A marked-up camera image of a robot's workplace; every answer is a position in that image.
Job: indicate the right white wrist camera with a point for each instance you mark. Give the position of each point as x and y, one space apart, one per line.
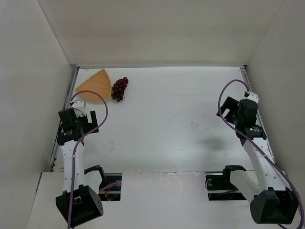
251 96

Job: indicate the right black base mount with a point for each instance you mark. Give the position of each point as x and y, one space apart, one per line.
218 190

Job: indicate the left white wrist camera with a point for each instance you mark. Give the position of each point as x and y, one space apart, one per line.
79 107

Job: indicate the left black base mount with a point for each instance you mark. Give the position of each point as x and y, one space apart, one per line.
113 193

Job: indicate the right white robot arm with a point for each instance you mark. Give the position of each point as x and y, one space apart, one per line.
271 200

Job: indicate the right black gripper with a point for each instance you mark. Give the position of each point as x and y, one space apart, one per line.
228 108

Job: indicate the dark red fake grapes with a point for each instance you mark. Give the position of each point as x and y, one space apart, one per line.
118 89

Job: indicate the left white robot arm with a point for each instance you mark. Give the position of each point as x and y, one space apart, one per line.
80 201

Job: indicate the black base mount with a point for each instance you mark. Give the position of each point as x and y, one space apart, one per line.
218 190
113 193

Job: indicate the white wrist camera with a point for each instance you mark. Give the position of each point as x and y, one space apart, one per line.
79 107
251 96

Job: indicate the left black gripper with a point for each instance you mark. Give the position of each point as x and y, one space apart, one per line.
90 122

